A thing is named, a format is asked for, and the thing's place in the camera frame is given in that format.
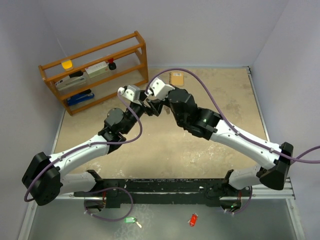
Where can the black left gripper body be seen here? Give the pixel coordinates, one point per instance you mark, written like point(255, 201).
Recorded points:
point(132, 118)

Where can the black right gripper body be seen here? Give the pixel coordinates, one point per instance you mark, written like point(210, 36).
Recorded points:
point(180, 123)

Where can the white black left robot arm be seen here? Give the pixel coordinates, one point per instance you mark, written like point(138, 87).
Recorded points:
point(43, 177)

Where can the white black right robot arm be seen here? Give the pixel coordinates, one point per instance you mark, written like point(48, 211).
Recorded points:
point(272, 163)

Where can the tan spiral notebook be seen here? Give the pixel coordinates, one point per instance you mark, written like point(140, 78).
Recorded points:
point(176, 78)

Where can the blue stapler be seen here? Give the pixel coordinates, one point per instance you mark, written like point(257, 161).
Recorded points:
point(80, 97)

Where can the white cardboard box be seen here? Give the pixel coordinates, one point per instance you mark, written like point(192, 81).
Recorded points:
point(97, 69)

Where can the wooden shelf rack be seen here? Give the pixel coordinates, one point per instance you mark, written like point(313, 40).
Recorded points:
point(130, 56)

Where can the red black stamp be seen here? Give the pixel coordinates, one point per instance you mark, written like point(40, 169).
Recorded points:
point(111, 64)

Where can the white black stapler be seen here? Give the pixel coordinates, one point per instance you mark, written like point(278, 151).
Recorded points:
point(74, 79)

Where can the yellow lidded jar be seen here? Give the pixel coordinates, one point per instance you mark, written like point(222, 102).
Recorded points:
point(67, 65)

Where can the green key tag with key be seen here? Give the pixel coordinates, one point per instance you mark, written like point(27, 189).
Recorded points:
point(132, 220)

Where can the red key tag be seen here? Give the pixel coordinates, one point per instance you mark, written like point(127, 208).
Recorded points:
point(192, 221)

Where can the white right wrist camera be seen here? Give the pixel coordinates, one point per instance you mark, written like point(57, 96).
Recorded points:
point(159, 89)

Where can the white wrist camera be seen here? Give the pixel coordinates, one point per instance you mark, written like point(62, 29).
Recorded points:
point(159, 89)
point(131, 93)

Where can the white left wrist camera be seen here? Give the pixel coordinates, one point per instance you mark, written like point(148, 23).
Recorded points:
point(131, 93)

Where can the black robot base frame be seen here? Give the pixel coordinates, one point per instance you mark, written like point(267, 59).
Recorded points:
point(211, 192)

